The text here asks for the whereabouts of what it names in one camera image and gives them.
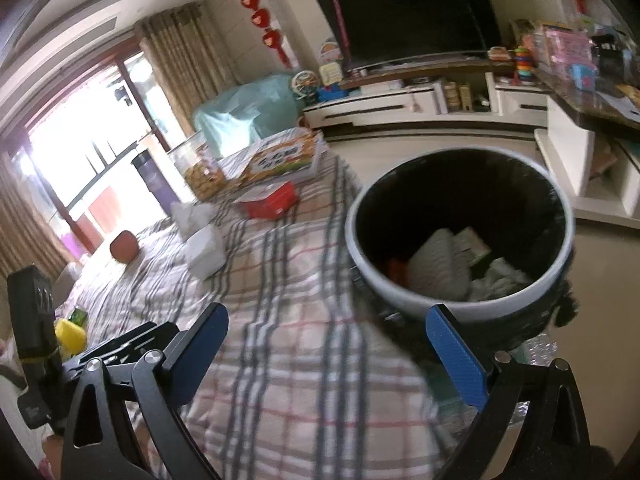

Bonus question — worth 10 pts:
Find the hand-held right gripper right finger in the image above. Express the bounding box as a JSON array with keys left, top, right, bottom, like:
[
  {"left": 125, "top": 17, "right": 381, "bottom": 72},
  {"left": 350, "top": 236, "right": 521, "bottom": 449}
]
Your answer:
[{"left": 425, "top": 304, "right": 593, "bottom": 480}]

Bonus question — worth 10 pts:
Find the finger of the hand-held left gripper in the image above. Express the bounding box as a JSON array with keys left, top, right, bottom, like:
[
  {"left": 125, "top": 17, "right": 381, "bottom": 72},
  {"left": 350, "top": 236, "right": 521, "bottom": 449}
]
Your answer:
[{"left": 66, "top": 322, "right": 179, "bottom": 369}]

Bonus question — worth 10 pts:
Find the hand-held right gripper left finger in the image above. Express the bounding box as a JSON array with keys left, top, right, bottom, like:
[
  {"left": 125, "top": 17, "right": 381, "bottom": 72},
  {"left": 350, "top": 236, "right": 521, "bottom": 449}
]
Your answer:
[{"left": 59, "top": 302, "right": 230, "bottom": 480}]

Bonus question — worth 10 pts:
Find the grey tissue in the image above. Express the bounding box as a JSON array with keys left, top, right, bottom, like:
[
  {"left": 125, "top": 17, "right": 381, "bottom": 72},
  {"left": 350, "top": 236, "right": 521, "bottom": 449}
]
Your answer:
[{"left": 467, "top": 257, "right": 533, "bottom": 303}]

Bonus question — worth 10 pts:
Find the white torn wrapper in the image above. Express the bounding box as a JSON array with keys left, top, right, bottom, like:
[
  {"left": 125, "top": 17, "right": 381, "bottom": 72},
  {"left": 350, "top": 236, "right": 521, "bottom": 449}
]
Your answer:
[{"left": 407, "top": 230, "right": 476, "bottom": 301}]

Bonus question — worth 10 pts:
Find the white trash bin black liner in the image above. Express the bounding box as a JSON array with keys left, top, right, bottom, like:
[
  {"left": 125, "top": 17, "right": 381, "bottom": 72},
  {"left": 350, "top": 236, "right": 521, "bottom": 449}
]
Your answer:
[{"left": 345, "top": 147, "right": 576, "bottom": 356}]

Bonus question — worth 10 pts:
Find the yellow plastic toy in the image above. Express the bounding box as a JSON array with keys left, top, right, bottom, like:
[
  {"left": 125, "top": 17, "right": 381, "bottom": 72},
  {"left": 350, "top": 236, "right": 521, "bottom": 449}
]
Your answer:
[{"left": 54, "top": 319, "right": 88, "bottom": 356}]

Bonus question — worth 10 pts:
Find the plaid blanket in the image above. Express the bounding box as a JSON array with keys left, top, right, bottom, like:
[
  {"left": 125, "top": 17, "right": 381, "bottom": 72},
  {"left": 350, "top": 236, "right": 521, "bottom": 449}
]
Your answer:
[{"left": 45, "top": 145, "right": 481, "bottom": 480}]

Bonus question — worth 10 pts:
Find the brown round cushion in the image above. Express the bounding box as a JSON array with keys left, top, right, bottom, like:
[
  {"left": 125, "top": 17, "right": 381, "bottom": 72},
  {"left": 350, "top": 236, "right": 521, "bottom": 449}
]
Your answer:
[{"left": 109, "top": 230, "right": 141, "bottom": 263}]

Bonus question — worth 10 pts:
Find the brown patterned curtain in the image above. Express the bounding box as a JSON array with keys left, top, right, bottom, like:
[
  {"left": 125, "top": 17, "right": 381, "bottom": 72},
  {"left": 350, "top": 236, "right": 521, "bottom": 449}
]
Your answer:
[{"left": 0, "top": 160, "right": 76, "bottom": 281}]

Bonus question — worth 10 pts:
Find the white tissue pack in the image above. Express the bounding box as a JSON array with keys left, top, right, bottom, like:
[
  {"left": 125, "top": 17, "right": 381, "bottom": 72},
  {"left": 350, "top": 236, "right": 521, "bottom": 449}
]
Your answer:
[{"left": 185, "top": 224, "right": 228, "bottom": 281}]

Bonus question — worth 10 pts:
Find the small paper carton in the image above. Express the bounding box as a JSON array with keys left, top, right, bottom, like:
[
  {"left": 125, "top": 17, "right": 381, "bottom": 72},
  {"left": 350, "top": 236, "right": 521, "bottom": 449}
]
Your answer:
[{"left": 452, "top": 227, "right": 493, "bottom": 266}]

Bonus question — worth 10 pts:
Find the crumpled white tissue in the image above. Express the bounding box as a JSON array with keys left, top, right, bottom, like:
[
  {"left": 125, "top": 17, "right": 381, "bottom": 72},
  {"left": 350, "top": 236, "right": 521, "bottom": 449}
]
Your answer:
[{"left": 170, "top": 202, "right": 216, "bottom": 241}]

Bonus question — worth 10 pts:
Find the dark purple cylinder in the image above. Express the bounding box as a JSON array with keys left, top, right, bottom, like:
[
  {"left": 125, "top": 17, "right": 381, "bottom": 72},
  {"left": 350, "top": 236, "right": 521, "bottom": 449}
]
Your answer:
[{"left": 131, "top": 150, "right": 178, "bottom": 213}]

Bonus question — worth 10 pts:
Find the red box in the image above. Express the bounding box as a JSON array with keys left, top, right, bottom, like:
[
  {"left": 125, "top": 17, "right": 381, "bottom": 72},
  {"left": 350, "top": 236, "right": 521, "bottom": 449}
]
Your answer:
[{"left": 234, "top": 181, "right": 301, "bottom": 220}]

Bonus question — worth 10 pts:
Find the glass balcony door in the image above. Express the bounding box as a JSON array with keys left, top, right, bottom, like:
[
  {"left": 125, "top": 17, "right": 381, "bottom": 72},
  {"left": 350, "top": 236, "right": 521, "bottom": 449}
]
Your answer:
[{"left": 25, "top": 55, "right": 173, "bottom": 241}]

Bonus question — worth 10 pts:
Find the clear bag of crackers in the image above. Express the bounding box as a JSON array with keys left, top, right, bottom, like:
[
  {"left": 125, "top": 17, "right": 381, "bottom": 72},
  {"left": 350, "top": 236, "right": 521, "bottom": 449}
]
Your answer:
[{"left": 167, "top": 132, "right": 228, "bottom": 201}]

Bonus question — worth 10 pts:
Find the colourful children's book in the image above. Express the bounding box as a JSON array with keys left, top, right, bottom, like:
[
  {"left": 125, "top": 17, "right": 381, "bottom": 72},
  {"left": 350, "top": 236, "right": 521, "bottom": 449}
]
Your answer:
[{"left": 220, "top": 127, "right": 326, "bottom": 188}]

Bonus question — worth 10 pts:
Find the marble top white coffee table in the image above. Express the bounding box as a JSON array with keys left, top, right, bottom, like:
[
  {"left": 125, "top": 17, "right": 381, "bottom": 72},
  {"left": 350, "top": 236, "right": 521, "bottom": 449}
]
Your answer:
[{"left": 532, "top": 67, "right": 640, "bottom": 223}]

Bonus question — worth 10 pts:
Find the light blue plastic cover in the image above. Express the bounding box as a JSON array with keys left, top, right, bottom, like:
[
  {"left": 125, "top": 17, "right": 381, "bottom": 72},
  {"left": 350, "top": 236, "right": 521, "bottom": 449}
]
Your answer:
[{"left": 192, "top": 74, "right": 306, "bottom": 158}]

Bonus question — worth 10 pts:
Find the white television cabinet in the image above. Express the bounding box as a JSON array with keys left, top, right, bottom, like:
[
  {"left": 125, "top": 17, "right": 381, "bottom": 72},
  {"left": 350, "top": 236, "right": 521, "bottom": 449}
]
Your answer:
[{"left": 302, "top": 72, "right": 551, "bottom": 136}]

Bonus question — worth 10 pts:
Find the beige curtain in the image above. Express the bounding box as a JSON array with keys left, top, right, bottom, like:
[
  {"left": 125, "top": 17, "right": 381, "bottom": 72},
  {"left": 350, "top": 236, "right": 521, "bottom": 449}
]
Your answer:
[{"left": 135, "top": 2, "right": 236, "bottom": 136}]

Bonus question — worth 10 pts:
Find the ferris wheel toy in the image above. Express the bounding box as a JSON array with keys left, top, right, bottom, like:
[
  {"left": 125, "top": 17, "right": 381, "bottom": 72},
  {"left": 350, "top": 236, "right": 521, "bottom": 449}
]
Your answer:
[{"left": 291, "top": 71, "right": 321, "bottom": 103}]

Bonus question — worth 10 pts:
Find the turquoise small box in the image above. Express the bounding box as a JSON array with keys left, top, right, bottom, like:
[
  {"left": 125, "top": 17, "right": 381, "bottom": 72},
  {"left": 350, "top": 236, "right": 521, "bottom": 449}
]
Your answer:
[{"left": 570, "top": 62, "right": 598, "bottom": 88}]

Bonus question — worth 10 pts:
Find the colourful sign board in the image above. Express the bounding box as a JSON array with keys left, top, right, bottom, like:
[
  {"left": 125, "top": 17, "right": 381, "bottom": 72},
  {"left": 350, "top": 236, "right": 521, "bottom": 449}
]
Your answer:
[{"left": 317, "top": 40, "right": 346, "bottom": 83}]

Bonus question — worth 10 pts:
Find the pink toy box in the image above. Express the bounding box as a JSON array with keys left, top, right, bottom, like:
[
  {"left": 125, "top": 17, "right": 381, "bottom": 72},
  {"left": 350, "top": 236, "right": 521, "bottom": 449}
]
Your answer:
[{"left": 542, "top": 27, "right": 598, "bottom": 81}]

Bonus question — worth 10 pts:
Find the black flat television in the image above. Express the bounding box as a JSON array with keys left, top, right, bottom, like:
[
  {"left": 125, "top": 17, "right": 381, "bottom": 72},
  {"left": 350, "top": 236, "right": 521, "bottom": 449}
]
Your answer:
[{"left": 316, "top": 0, "right": 502, "bottom": 73}]

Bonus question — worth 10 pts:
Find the stacking ring toy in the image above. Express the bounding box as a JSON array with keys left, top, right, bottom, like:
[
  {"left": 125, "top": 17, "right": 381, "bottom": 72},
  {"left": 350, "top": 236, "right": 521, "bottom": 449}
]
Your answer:
[{"left": 512, "top": 46, "right": 536, "bottom": 81}]

